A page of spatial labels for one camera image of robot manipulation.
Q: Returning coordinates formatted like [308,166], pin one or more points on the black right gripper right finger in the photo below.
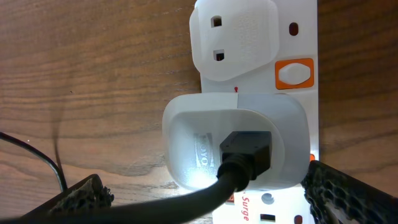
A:
[336,197]

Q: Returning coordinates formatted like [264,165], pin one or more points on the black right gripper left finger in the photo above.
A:
[87,195]

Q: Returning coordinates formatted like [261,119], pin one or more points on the white USB charger plug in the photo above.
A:
[193,127]

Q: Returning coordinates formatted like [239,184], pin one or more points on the white power strip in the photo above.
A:
[258,65]

